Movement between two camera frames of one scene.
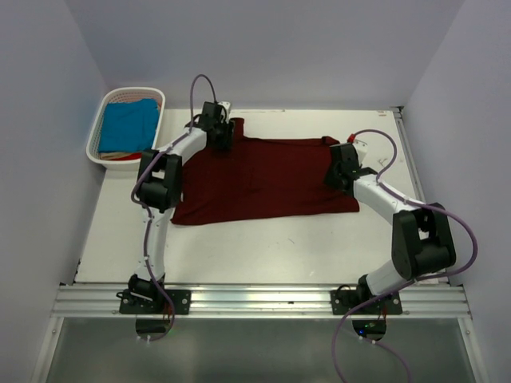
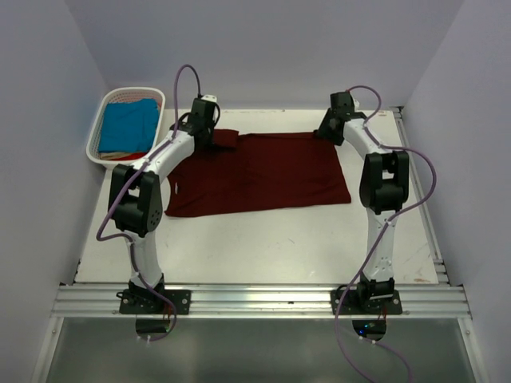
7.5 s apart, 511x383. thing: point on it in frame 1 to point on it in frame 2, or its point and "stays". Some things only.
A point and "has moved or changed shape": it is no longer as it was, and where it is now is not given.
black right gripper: (329, 177) to (323, 131)
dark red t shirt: (259, 177) has moved or changed shape
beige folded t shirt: (112, 155) stays
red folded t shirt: (129, 157) stays
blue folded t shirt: (128, 127) stays
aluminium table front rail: (259, 302) stays
